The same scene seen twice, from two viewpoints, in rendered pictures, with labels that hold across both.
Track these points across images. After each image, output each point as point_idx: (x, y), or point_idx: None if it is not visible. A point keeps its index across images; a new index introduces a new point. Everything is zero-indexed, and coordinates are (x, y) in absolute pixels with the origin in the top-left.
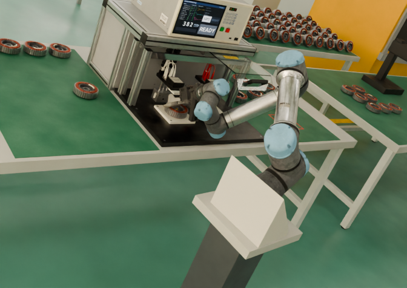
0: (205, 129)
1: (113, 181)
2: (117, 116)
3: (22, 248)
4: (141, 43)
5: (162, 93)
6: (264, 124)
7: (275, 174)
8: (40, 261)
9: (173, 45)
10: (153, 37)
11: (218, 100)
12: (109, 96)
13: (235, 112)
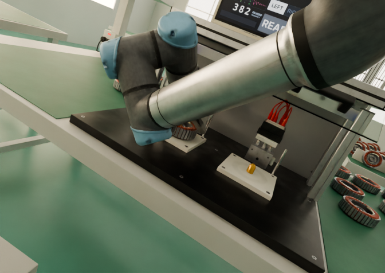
0: (186, 163)
1: (181, 254)
2: (107, 100)
3: (20, 219)
4: None
5: None
6: (378, 270)
7: None
8: (5, 237)
9: (208, 31)
10: (179, 10)
11: (151, 45)
12: None
13: (173, 82)
